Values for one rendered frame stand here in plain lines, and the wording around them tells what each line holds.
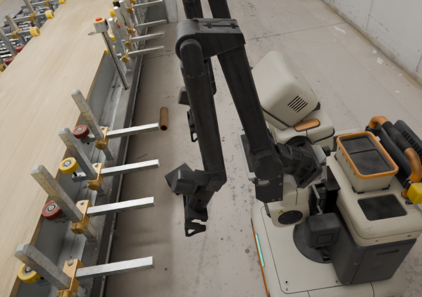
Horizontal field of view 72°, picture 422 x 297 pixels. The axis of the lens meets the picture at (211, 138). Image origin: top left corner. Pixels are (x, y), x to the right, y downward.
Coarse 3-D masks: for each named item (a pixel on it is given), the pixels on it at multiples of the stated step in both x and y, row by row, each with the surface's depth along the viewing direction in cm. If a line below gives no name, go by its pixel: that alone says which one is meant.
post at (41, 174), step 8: (40, 168) 100; (40, 176) 100; (48, 176) 103; (40, 184) 103; (48, 184) 103; (56, 184) 107; (48, 192) 106; (56, 192) 106; (64, 192) 111; (56, 200) 109; (64, 200) 110; (64, 208) 113; (72, 208) 115; (72, 216) 117; (80, 216) 120; (88, 232) 126; (96, 232) 131
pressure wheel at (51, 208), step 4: (52, 200) 124; (48, 204) 122; (52, 204) 123; (56, 204) 122; (44, 208) 121; (48, 208) 121; (52, 208) 121; (56, 208) 120; (60, 208) 121; (44, 212) 120; (48, 212) 120; (52, 212) 119; (56, 212) 119; (60, 212) 121; (44, 216) 119; (48, 216) 118; (52, 216) 119; (56, 216) 120
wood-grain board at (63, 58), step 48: (96, 0) 336; (48, 48) 250; (96, 48) 235; (0, 96) 200; (48, 96) 190; (0, 144) 159; (48, 144) 153; (0, 192) 133; (0, 240) 113; (0, 288) 99
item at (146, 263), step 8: (104, 264) 109; (112, 264) 108; (120, 264) 108; (128, 264) 108; (136, 264) 107; (144, 264) 107; (152, 264) 107; (80, 272) 108; (88, 272) 108; (96, 272) 107; (104, 272) 107; (112, 272) 107; (120, 272) 108; (40, 280) 108
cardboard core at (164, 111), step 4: (164, 108) 304; (160, 112) 302; (164, 112) 298; (160, 116) 297; (164, 116) 294; (160, 120) 292; (164, 120) 289; (160, 124) 286; (164, 124) 284; (160, 128) 287; (164, 128) 291
